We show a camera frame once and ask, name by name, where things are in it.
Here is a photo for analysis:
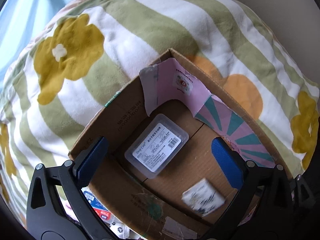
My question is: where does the white printed packet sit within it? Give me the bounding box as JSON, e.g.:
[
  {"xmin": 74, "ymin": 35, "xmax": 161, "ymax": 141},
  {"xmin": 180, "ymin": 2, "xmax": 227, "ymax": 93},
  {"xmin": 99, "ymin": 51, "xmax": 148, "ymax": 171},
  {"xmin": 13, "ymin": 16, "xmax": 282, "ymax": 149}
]
[{"xmin": 181, "ymin": 178, "xmax": 225, "ymax": 217}]

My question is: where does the red blue dental floss box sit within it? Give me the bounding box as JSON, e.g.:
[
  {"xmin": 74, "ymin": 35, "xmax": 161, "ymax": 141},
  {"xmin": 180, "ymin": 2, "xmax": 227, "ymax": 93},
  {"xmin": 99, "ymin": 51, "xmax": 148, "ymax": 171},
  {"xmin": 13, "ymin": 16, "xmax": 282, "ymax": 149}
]
[{"xmin": 81, "ymin": 187, "xmax": 112, "ymax": 222}]

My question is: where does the clear plastic floss pick box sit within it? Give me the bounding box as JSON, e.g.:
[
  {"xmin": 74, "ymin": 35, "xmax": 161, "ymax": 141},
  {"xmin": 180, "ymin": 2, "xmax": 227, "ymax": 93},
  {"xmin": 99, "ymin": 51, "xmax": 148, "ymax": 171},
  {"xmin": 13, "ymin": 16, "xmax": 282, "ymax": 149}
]
[{"xmin": 125, "ymin": 114, "xmax": 189, "ymax": 179}]

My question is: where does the white panda sock roll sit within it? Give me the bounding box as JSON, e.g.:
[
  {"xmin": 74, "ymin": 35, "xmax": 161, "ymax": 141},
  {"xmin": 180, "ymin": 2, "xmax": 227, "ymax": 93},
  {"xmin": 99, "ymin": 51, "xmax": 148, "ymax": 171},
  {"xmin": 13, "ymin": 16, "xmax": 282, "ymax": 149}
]
[{"xmin": 109, "ymin": 217, "xmax": 132, "ymax": 239}]

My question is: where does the cardboard box with pink lining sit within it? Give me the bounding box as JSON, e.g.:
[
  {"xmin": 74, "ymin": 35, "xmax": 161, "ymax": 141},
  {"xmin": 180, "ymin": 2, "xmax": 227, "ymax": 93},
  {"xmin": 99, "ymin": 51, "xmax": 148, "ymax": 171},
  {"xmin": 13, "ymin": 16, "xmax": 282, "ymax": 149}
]
[{"xmin": 71, "ymin": 49, "xmax": 293, "ymax": 239}]

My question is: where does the floral striped duvet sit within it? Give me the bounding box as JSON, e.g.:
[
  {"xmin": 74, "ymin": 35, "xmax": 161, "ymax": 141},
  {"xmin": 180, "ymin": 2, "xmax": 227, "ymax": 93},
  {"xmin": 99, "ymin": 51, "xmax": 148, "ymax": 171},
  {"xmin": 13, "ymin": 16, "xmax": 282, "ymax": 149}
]
[{"xmin": 1, "ymin": 0, "xmax": 319, "ymax": 224}]

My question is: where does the light blue sheet curtain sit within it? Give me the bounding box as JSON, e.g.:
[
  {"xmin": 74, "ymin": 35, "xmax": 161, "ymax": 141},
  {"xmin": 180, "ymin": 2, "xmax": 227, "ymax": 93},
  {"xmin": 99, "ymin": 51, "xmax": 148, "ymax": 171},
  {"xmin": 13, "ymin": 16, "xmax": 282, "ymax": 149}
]
[{"xmin": 1, "ymin": 0, "xmax": 71, "ymax": 84}]

